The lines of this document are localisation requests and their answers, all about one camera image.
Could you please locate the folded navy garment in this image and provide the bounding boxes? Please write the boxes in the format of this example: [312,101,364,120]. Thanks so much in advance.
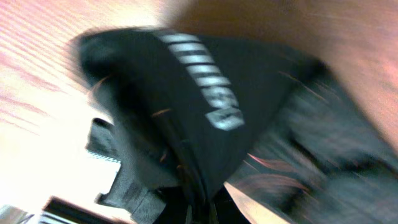
[34,197,134,224]

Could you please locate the folded khaki shorts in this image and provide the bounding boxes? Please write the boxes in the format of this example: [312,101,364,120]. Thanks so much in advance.
[0,205,34,224]

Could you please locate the black printed jersey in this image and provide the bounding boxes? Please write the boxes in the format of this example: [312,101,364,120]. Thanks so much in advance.
[75,28,397,223]

